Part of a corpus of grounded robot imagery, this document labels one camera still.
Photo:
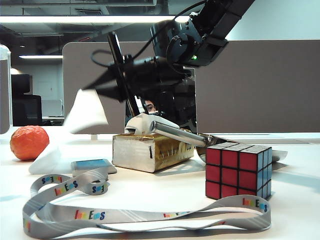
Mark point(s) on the black office chair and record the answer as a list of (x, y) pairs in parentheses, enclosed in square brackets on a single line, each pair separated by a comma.
[(26, 110)]

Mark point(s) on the ceiling air vent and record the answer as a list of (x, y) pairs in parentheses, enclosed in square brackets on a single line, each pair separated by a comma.
[(91, 11)]

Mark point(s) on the silver metal tube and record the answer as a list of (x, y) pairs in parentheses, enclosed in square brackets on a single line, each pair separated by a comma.
[(175, 132)]

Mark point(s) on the grey desk partition panel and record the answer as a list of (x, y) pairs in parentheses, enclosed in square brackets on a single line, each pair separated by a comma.
[(3, 100)]

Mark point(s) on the white tissue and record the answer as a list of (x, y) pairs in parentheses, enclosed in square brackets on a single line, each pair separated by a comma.
[(140, 120), (85, 112)]

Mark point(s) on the Rubik's cube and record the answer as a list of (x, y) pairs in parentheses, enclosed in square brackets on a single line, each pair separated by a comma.
[(230, 172)]

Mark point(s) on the gold white tissue box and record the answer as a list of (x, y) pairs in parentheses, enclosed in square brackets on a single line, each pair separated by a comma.
[(132, 155)]

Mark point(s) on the black cabinet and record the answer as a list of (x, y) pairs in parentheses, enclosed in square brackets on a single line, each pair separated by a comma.
[(21, 85)]

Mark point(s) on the brown desk partition panel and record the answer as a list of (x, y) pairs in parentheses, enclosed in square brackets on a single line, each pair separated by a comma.
[(250, 87)]

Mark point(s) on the short ceiling light strip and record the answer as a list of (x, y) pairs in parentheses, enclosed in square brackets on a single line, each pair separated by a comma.
[(40, 57)]

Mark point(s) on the white partition foot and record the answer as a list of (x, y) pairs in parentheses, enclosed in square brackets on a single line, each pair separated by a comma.
[(94, 137)]

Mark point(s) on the crumpled orange ball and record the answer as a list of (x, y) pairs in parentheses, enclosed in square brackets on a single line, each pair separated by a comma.
[(29, 143)]

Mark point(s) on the long ceiling light strip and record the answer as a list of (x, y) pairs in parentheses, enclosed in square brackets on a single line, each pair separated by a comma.
[(75, 19)]

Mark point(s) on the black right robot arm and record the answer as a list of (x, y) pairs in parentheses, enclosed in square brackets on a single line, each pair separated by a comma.
[(215, 30)]

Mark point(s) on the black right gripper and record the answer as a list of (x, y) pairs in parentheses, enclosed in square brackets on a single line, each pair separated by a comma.
[(147, 72)]

